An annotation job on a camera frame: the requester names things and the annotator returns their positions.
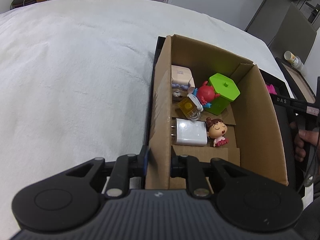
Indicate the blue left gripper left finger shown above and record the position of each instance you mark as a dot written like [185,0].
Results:
[144,158]

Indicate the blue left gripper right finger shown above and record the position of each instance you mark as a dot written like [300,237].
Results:
[175,164]

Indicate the white power adapter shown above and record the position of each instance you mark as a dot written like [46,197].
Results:
[190,133]

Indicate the brown-haired girl figurine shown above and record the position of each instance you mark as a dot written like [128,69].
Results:
[216,130]

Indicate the blue red crab figurine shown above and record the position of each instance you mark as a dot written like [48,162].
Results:
[194,103]

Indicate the beige cube robot toy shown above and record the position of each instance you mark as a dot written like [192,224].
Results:
[182,82]

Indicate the brown cardboard box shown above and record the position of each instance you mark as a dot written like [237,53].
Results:
[203,153]

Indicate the green hexagonal box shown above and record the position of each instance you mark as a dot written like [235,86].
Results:
[228,91]

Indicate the person right hand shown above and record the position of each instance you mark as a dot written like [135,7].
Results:
[303,137]

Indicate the black shallow tray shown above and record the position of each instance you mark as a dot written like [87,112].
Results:
[280,99]

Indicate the paper cup stack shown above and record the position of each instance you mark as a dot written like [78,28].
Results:
[295,61]

